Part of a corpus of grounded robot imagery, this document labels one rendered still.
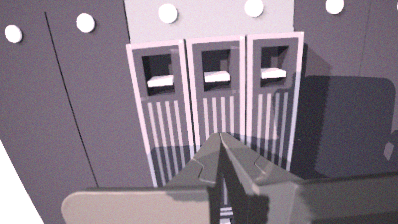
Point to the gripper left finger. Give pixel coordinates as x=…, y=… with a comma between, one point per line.
x=193, y=196

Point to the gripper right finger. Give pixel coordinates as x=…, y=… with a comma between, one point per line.
x=260, y=191

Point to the black metal rack frame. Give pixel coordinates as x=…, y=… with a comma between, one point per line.
x=68, y=113

